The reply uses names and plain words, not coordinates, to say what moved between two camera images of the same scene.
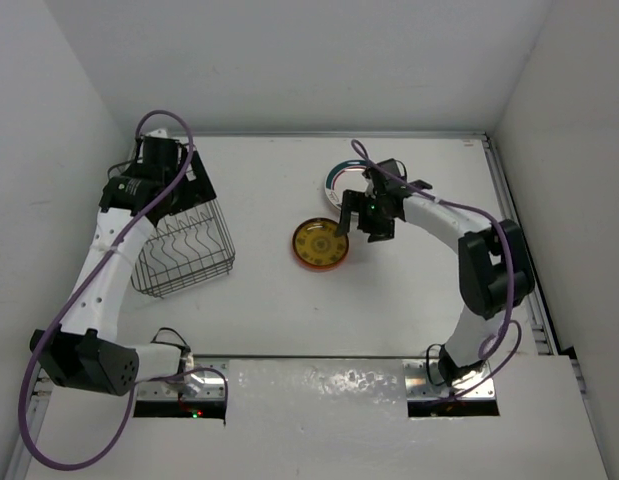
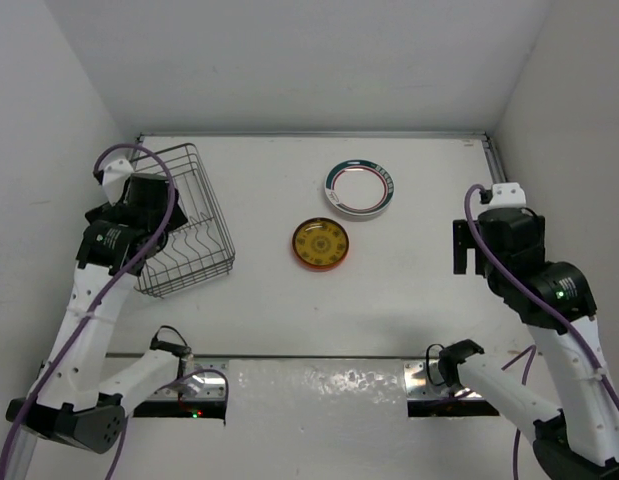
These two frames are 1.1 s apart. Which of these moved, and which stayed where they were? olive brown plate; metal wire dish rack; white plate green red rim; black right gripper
Moved: black right gripper
Stayed: white plate green red rim; olive brown plate; metal wire dish rack
